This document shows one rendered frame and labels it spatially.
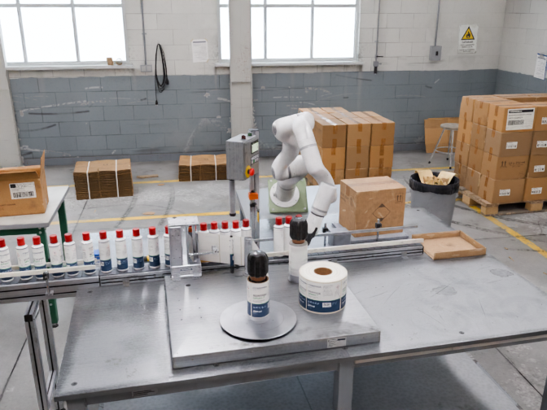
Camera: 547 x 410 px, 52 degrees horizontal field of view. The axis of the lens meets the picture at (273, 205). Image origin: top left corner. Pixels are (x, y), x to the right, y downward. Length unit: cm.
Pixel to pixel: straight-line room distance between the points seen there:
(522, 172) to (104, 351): 496
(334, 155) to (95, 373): 444
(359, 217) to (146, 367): 152
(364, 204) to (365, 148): 316
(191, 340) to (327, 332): 52
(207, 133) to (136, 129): 100
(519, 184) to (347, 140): 183
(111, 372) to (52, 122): 638
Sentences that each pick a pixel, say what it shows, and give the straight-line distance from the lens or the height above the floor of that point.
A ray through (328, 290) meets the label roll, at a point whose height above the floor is 99.
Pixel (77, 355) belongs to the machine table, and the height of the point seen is 83.
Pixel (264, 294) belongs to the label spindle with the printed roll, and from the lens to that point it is 221.
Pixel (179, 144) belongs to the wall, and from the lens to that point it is 821.
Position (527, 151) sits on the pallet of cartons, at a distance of 632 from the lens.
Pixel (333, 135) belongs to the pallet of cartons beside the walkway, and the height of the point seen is 78.
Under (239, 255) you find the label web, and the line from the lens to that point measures 266.
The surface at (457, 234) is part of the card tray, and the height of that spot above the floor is 84.
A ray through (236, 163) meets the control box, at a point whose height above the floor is 137.
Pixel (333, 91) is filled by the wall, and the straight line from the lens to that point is 839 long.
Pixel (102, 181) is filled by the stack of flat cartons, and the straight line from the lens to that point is 673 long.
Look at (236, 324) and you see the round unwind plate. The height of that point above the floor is 89.
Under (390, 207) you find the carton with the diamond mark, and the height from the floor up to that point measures 101.
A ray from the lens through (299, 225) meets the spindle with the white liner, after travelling 248.
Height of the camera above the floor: 206
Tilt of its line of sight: 19 degrees down
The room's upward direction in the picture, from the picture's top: straight up
